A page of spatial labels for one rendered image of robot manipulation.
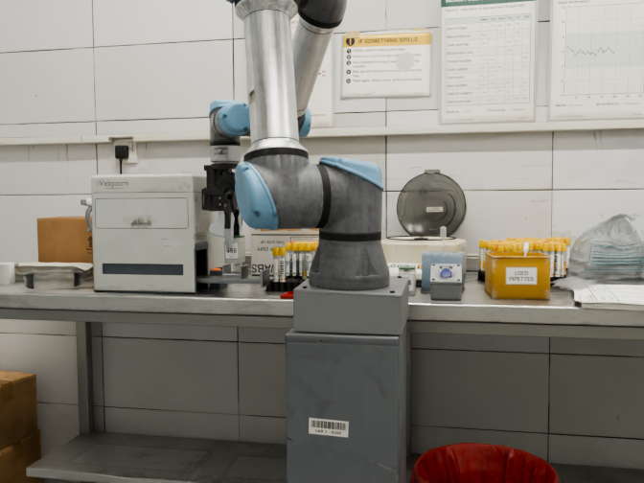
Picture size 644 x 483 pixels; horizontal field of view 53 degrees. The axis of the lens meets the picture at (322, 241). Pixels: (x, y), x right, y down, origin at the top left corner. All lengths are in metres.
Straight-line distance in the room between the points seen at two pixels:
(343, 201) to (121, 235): 0.75
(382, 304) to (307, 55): 0.57
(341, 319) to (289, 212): 0.21
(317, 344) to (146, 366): 1.40
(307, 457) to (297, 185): 0.48
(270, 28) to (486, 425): 1.52
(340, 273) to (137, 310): 0.68
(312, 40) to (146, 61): 1.15
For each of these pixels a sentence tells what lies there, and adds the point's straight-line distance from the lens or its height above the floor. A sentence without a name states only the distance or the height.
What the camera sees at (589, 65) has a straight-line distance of 2.21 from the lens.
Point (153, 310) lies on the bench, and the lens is 1.65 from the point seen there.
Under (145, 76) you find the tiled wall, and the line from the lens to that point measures 2.43.
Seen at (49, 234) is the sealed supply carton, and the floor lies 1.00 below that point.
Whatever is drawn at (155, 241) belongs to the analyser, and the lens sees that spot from 1.67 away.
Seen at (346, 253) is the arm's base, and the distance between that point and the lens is 1.15.
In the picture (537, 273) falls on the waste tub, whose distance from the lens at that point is 1.58.
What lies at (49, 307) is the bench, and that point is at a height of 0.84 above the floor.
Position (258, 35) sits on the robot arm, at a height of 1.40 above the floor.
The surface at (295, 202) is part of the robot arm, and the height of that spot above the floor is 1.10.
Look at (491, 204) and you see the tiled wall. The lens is 2.15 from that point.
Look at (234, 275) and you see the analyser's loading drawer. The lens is 1.62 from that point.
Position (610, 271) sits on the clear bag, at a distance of 2.02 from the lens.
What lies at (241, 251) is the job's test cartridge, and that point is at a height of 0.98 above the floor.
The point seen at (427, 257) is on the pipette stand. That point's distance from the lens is 1.63.
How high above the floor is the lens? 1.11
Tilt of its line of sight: 4 degrees down
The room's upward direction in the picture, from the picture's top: straight up
